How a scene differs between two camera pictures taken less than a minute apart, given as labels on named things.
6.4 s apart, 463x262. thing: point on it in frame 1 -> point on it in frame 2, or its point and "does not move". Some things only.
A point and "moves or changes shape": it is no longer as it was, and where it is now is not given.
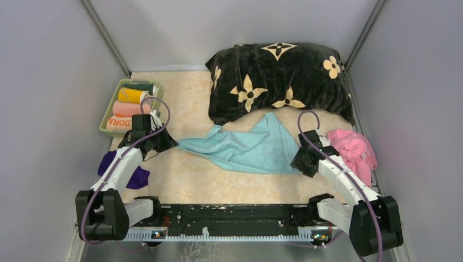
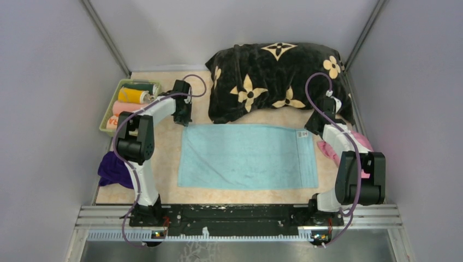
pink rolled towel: [129, 109] does not move
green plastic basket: [103, 128] does not move
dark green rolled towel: [152, 88] does not move
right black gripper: [296, 162] -> [308, 124]
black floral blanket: [249, 79] does not move
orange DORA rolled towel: [119, 121] does not move
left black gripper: [168, 142] -> [184, 120]
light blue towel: [268, 148] moves or changes shape
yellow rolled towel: [130, 95] does not move
